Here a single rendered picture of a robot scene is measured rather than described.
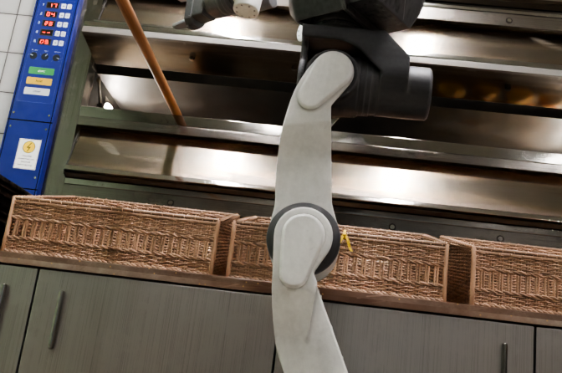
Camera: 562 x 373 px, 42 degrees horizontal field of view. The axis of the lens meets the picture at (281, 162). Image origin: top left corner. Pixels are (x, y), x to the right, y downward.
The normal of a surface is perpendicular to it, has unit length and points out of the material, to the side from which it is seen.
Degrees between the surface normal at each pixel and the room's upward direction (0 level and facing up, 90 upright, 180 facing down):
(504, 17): 90
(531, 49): 70
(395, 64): 90
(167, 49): 172
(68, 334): 90
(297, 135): 114
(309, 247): 90
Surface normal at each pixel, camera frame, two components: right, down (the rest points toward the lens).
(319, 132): 0.00, 0.13
